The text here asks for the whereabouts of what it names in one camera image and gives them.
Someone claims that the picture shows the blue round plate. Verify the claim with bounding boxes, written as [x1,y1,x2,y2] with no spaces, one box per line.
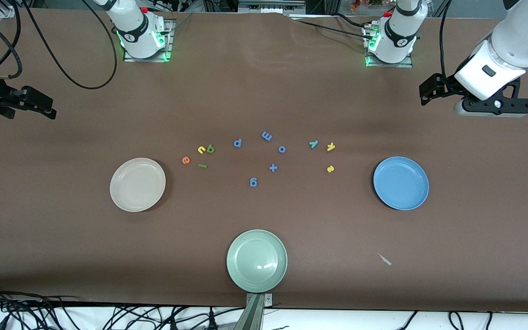
[373,156,430,211]

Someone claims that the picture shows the brown table cover sheet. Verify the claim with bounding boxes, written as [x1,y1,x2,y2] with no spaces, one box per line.
[0,8,528,312]

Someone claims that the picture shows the beige brown round plate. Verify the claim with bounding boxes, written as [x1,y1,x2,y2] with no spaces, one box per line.
[110,158,167,213]

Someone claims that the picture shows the pale green round plate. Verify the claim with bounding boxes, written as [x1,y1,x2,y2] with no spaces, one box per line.
[226,229,288,294]

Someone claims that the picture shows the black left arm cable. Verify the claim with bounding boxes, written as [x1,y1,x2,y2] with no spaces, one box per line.
[438,0,452,78]

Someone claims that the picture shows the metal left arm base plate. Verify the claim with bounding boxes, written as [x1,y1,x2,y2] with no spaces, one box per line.
[366,23,413,68]

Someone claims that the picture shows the long black looping cable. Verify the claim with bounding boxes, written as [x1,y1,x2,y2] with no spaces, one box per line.
[20,0,119,90]

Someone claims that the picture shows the black cable on table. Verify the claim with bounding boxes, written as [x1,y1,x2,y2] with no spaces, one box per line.
[290,16,374,43]

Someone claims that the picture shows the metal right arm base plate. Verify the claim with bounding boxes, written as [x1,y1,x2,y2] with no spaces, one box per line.
[123,18,173,62]

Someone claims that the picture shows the aluminium frame beam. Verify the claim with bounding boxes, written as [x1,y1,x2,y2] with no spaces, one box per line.
[238,0,307,15]

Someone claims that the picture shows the tangled black floor cables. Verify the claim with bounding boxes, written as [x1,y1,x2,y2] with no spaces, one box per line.
[0,282,246,330]

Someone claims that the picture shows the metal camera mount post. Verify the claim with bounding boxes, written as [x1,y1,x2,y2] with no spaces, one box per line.
[233,292,274,330]

